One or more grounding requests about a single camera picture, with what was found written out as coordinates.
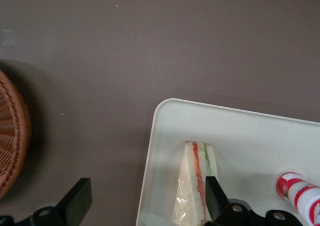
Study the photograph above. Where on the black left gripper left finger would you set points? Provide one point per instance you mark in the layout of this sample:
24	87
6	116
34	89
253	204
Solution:
77	198

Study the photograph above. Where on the round brown wicker basket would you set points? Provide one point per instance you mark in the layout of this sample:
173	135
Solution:
12	135

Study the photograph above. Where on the triangle sandwich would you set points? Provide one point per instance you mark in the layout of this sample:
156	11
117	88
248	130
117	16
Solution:
190	186

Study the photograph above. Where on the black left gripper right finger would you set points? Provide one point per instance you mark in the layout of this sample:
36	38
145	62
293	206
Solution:
215	198

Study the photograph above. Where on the beige plastic tray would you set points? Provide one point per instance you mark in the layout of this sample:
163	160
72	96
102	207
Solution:
237	135

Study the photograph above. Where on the small red white yogurt bottle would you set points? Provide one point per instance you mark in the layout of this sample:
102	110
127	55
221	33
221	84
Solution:
300	196

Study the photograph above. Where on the brown table cover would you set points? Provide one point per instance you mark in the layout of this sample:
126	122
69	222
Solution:
150	48

